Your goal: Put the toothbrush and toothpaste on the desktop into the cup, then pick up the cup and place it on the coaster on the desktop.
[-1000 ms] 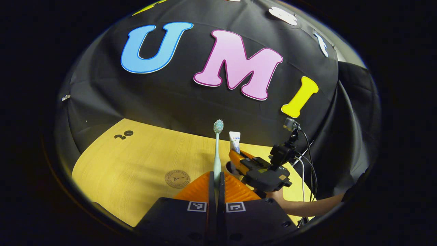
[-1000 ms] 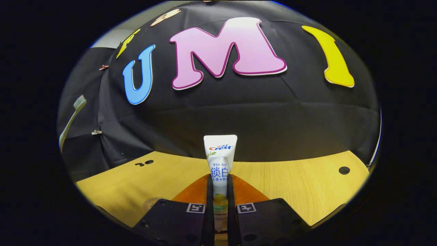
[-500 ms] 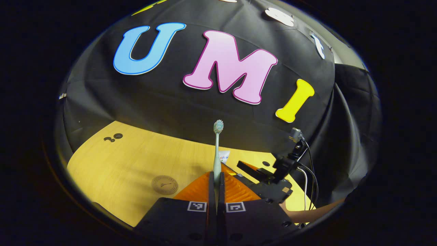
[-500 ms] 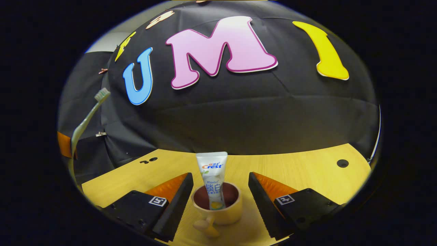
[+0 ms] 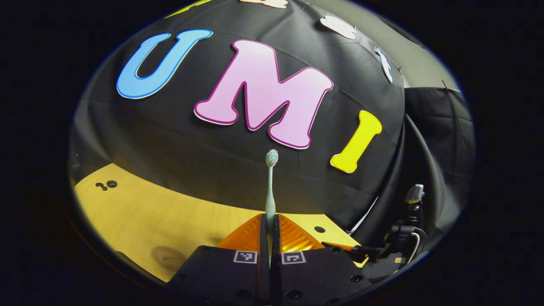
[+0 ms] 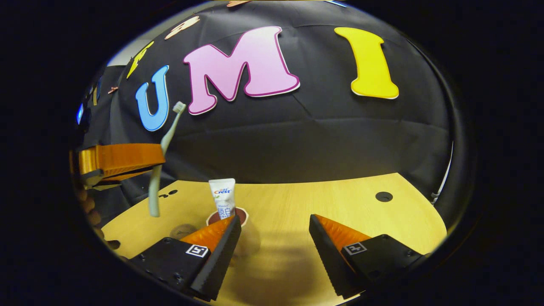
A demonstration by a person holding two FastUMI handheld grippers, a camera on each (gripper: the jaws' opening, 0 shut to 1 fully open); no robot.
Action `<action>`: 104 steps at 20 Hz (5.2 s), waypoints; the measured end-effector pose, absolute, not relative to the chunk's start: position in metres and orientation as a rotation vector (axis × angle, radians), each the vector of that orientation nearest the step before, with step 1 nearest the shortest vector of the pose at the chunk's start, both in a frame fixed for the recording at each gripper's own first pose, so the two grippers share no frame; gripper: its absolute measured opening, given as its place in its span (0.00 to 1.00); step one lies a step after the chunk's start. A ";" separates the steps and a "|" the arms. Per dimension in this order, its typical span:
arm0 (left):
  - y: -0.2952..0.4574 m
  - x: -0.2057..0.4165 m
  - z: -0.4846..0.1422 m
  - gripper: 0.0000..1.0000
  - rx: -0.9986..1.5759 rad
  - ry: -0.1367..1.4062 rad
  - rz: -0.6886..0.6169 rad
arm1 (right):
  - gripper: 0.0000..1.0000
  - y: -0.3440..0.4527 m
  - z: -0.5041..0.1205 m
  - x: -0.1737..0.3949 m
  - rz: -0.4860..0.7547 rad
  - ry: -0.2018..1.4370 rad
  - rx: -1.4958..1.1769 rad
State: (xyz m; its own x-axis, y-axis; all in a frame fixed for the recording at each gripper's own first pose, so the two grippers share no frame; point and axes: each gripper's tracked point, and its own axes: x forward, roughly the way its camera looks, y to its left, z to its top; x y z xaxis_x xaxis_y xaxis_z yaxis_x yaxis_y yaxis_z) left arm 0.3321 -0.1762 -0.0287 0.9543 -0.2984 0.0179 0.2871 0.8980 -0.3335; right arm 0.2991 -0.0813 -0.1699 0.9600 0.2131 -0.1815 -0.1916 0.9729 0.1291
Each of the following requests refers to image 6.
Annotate pale green toothbrush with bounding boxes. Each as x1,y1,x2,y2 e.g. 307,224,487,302
148,101,187,218

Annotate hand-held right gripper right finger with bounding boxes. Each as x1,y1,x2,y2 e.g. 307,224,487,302
309,214,428,298

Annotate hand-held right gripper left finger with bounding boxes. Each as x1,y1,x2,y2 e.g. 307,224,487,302
127,215,242,302

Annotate round cork coaster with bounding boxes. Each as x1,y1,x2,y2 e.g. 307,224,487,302
170,224,197,239

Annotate wooden desktop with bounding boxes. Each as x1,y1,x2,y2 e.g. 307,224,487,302
101,173,448,306

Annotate beige cup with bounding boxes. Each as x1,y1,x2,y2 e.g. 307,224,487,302
206,207,261,258

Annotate white toothpaste tube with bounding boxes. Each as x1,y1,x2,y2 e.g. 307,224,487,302
208,178,236,221

